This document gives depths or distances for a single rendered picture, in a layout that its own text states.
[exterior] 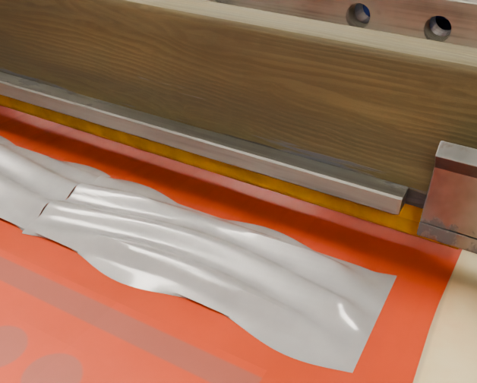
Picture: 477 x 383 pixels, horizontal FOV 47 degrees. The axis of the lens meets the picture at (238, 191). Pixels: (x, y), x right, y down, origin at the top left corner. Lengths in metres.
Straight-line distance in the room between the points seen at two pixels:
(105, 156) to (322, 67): 0.17
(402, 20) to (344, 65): 0.24
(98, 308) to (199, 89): 0.13
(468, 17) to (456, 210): 0.25
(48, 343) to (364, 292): 0.14
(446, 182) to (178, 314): 0.13
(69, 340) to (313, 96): 0.16
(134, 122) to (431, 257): 0.18
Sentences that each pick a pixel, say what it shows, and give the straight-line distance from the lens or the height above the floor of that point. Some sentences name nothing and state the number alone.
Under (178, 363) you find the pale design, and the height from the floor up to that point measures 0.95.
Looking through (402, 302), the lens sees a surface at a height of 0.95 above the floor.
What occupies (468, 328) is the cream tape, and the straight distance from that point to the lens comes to 0.27.
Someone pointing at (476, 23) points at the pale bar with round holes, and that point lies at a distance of 0.49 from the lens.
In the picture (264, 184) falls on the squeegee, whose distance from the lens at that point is 0.32.
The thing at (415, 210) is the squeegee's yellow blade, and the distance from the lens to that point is 0.30.
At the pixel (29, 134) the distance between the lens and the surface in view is 0.42.
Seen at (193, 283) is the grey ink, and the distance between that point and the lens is 0.26.
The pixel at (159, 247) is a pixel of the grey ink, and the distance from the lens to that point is 0.28.
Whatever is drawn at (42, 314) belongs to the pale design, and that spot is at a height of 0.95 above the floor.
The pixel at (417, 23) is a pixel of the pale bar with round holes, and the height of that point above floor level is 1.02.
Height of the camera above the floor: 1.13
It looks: 31 degrees down
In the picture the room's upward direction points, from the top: 3 degrees clockwise
